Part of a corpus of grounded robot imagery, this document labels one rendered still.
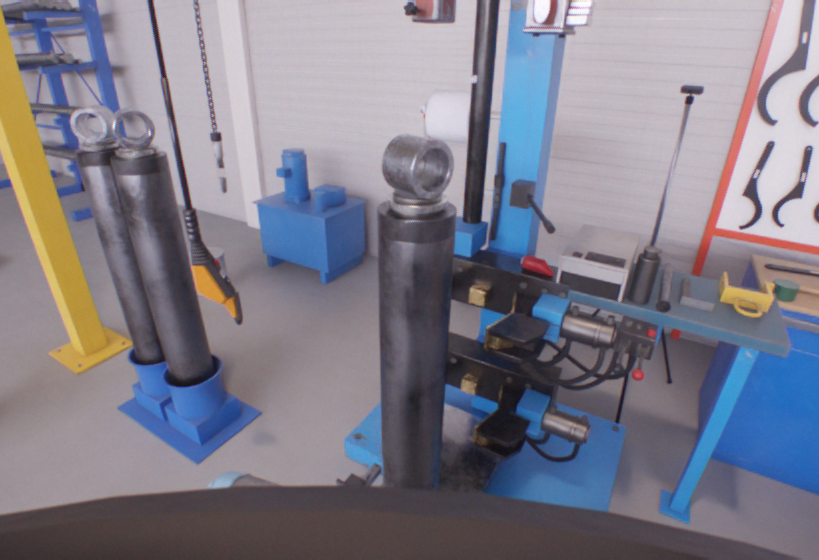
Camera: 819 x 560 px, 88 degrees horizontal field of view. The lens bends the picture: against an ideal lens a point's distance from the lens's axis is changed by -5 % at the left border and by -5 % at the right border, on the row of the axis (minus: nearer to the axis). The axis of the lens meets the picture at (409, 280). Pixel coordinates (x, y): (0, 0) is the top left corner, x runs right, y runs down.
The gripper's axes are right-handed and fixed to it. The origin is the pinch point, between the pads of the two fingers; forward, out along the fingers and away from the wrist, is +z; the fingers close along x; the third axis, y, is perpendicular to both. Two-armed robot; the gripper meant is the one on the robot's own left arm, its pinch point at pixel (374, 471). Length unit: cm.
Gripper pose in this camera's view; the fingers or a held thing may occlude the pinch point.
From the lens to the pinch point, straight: 151.0
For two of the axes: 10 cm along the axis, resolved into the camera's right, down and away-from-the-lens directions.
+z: 5.1, -3.8, 7.7
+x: -0.1, 8.9, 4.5
